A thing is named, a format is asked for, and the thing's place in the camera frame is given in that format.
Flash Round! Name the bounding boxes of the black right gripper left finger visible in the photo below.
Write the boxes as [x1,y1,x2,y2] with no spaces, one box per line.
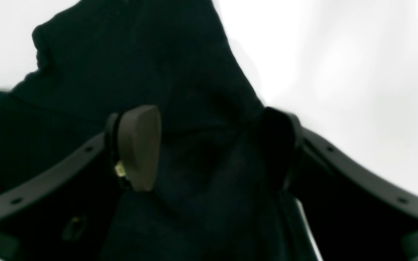
[104,105,161,192]

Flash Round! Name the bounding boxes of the black t-shirt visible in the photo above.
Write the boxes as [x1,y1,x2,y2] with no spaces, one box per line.
[0,0,292,261]

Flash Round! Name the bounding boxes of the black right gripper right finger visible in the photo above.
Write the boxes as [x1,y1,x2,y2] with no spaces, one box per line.
[259,107,304,192]

